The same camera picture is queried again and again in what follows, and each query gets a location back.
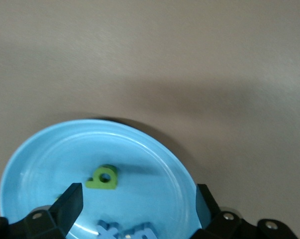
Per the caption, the brown table cover sheet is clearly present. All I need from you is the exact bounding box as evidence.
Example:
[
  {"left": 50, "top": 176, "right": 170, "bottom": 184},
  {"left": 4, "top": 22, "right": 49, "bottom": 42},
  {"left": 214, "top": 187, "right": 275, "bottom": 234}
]
[{"left": 0, "top": 0, "right": 300, "bottom": 239}]

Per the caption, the blue plate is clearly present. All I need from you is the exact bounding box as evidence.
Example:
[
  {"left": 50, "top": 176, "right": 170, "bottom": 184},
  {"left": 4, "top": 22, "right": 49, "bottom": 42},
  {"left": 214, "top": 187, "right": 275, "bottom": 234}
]
[{"left": 0, "top": 119, "right": 205, "bottom": 239}]

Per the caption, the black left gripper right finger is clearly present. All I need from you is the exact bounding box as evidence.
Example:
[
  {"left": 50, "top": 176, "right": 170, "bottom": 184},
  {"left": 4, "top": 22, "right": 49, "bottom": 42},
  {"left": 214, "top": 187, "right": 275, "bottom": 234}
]
[{"left": 189, "top": 183, "right": 299, "bottom": 239}]

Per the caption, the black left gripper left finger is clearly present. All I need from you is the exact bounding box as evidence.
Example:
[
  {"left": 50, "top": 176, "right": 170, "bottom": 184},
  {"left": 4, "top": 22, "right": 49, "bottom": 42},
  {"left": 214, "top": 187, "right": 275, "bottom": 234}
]
[{"left": 0, "top": 182, "right": 84, "bottom": 239}]

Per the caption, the blue letter x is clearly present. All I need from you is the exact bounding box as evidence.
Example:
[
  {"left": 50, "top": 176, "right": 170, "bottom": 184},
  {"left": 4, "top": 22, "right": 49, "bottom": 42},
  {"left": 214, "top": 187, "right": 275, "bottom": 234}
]
[{"left": 97, "top": 219, "right": 121, "bottom": 239}]

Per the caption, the blue letter m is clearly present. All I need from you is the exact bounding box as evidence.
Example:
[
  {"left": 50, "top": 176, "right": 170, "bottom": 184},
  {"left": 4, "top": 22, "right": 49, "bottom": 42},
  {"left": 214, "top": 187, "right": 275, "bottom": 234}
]
[{"left": 119, "top": 222, "right": 157, "bottom": 239}]

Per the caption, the green letter b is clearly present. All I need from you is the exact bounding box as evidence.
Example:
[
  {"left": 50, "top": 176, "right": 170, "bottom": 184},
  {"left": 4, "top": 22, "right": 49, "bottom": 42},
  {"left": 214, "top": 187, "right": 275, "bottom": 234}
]
[{"left": 85, "top": 164, "right": 118, "bottom": 190}]

